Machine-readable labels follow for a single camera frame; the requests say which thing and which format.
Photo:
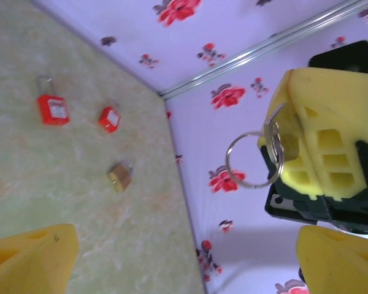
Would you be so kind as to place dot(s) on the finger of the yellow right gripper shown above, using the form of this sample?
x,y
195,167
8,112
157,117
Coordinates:
x,y
294,137
337,98

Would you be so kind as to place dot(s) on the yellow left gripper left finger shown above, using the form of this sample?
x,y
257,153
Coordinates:
x,y
27,263

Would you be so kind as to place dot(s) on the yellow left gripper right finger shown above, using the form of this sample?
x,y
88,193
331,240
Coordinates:
x,y
343,263

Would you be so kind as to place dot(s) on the small brass padlock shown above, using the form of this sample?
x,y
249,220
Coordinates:
x,y
120,177

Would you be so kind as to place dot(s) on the red padlock with label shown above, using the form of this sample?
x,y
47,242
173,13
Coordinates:
x,y
53,110
109,120

